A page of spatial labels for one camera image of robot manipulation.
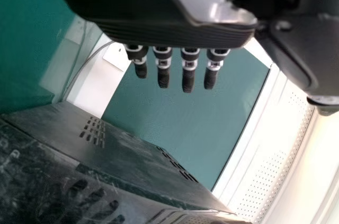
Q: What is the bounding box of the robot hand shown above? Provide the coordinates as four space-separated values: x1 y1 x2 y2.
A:
47 0 339 115

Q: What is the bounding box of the black oven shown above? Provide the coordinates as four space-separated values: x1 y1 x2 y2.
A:
0 101 237 224

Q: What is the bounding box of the thin translucent cable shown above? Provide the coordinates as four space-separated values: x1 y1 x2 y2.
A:
65 41 113 95

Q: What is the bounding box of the white perforated cable duct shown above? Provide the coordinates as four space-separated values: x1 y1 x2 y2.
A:
211 58 339 224

